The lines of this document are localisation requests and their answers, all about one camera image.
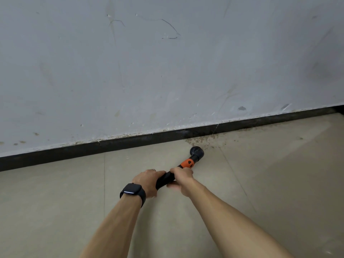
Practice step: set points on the person's left hand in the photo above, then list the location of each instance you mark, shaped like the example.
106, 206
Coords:
147, 181

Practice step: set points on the person's left forearm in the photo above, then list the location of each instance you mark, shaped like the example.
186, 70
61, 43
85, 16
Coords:
113, 228

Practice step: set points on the black baseboard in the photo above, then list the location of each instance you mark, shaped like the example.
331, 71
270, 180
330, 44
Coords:
107, 146

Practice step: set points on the person's right hand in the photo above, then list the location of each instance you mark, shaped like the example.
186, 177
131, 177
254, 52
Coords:
184, 181

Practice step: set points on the black smartwatch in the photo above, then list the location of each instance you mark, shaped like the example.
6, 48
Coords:
133, 190

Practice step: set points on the person's right forearm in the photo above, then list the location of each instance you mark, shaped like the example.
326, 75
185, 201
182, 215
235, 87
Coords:
236, 225

